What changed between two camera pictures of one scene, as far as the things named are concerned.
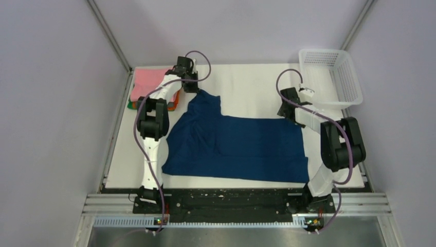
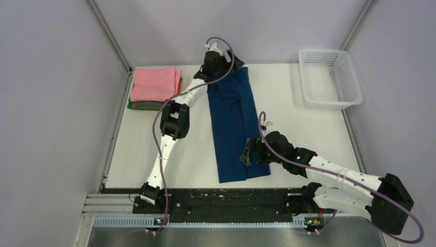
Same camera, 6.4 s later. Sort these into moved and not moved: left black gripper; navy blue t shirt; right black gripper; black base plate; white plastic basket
Moved: navy blue t shirt; right black gripper; left black gripper
Not moved: white plastic basket; black base plate
